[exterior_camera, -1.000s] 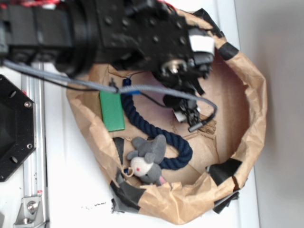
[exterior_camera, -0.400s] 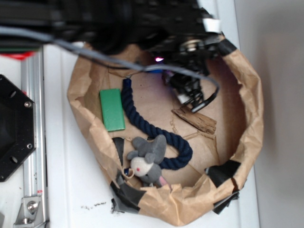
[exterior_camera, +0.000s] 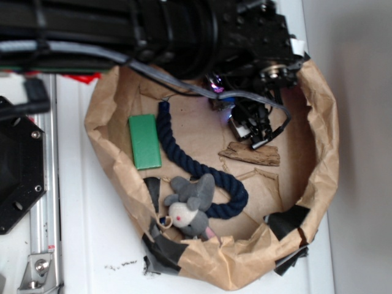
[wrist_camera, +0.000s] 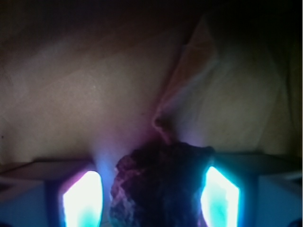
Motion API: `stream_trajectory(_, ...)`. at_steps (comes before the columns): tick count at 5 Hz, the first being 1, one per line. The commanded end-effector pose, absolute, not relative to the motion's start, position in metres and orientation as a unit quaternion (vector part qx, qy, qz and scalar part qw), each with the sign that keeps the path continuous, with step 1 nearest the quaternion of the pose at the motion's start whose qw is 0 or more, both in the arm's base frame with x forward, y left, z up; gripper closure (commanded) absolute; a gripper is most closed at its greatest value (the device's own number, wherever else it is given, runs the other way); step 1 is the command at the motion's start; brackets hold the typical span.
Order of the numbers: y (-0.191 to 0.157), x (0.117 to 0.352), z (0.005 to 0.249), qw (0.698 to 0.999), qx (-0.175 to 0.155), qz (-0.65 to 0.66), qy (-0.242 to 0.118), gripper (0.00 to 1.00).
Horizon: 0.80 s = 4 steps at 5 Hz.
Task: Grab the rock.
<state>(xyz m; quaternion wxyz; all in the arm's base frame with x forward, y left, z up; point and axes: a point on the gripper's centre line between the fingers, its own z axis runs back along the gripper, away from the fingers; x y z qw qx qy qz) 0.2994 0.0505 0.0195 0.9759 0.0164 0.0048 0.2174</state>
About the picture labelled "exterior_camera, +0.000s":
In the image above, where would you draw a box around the green rectangular block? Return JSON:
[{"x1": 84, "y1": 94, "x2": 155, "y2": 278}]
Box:
[{"x1": 129, "y1": 114, "x2": 162, "y2": 170}]

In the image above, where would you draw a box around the crumpled brown paper bag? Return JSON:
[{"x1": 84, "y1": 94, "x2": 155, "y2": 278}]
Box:
[{"x1": 85, "y1": 61, "x2": 339, "y2": 290}]

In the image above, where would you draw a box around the aluminium extrusion rail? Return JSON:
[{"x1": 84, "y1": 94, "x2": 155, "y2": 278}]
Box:
[{"x1": 29, "y1": 74, "x2": 64, "y2": 293}]

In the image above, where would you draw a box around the dark blue rope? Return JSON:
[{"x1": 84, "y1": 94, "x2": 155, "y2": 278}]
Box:
[{"x1": 156, "y1": 101, "x2": 249, "y2": 220}]

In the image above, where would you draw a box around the metal corner bracket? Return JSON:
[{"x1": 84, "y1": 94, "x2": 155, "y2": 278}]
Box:
[{"x1": 17, "y1": 252, "x2": 59, "y2": 293}]

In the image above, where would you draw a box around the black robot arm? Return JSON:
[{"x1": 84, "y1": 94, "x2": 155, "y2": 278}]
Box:
[{"x1": 1, "y1": 1, "x2": 307, "y2": 148}]

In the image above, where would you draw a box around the black octagonal mount plate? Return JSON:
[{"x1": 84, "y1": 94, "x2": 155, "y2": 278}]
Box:
[{"x1": 0, "y1": 96, "x2": 47, "y2": 236}]

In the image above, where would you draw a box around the brown wood stick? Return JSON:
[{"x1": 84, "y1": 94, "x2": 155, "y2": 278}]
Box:
[{"x1": 219, "y1": 142, "x2": 281, "y2": 167}]

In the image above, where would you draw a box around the black cable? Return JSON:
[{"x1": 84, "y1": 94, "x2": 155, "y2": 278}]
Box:
[{"x1": 0, "y1": 78, "x2": 51, "y2": 122}]

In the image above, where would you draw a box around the grey cable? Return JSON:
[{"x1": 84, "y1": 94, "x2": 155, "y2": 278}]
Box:
[{"x1": 0, "y1": 39, "x2": 292, "y2": 141}]

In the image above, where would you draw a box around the grey plush mouse toy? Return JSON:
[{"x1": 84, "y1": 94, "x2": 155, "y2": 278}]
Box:
[{"x1": 164, "y1": 174, "x2": 216, "y2": 240}]

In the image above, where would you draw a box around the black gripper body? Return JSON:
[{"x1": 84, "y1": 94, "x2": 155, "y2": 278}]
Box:
[{"x1": 211, "y1": 1, "x2": 307, "y2": 149}]

